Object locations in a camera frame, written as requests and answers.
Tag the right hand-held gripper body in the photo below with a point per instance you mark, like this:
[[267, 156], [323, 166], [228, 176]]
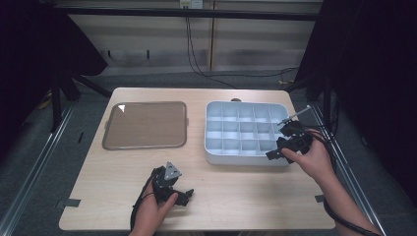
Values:
[[300, 141]]

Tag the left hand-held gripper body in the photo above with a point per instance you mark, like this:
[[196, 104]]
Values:
[[164, 187]]

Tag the light blue divided storage box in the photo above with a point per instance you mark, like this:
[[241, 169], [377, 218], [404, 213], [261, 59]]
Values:
[[242, 160]]

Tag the person's right hand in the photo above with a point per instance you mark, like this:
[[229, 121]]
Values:
[[316, 160]]

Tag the person's left hand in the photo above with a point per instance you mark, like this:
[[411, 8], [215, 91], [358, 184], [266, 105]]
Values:
[[149, 216]]

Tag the black metal stand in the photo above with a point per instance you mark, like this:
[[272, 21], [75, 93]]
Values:
[[56, 108], [327, 98]]

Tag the grey tape piece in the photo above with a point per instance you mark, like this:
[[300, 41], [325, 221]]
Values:
[[319, 198], [72, 203]]

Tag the clear brown tray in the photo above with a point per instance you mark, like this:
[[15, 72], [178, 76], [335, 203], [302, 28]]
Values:
[[144, 126]]

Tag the round brown table grommet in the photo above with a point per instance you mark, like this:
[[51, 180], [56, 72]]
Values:
[[236, 99]]

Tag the small black floor object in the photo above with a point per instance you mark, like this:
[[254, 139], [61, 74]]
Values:
[[80, 137]]

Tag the dark curtain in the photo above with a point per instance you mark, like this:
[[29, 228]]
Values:
[[29, 49], [377, 82]]

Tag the black horizontal bar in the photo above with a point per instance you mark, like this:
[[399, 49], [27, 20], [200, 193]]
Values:
[[131, 12]]

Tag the metal floor rail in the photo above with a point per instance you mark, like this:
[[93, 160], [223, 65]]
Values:
[[39, 164], [350, 178]]

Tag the white wall socket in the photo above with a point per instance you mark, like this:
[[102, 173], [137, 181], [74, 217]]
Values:
[[191, 4]]

